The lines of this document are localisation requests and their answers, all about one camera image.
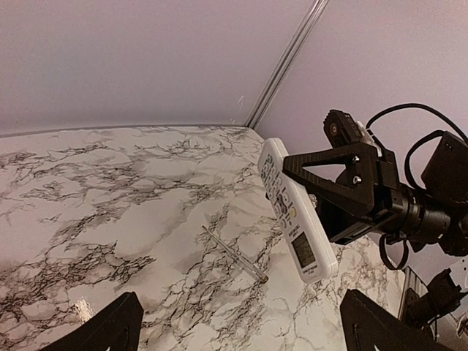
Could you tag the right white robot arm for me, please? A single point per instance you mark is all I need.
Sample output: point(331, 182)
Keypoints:
point(435, 213)

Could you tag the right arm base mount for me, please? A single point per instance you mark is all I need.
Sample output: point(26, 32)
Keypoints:
point(422, 304)

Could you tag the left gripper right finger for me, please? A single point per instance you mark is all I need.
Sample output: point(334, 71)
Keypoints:
point(367, 327)

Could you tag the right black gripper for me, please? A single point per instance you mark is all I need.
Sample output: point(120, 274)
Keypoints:
point(367, 199)

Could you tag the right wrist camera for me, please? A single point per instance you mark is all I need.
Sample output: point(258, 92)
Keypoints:
point(345, 133)

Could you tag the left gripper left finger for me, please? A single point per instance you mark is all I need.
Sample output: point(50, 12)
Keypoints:
point(116, 327)

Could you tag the white remote control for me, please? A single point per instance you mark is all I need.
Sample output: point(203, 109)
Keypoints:
point(303, 232)

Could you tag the right aluminium frame post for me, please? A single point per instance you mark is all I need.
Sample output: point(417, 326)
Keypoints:
point(285, 63)

